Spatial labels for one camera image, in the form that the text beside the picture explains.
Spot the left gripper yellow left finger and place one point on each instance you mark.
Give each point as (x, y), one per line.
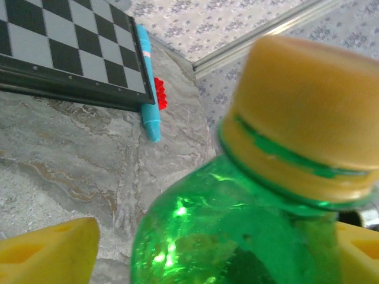
(44, 260)

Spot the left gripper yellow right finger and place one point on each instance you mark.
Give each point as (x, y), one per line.
(361, 260)

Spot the green bottle yellow cap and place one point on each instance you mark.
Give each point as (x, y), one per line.
(207, 222)

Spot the teal plastic marker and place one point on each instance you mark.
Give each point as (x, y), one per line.
(151, 118)

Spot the red toy building brick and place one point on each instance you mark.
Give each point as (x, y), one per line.
(161, 94)

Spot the black and grey chessboard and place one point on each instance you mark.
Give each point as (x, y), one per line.
(59, 35)

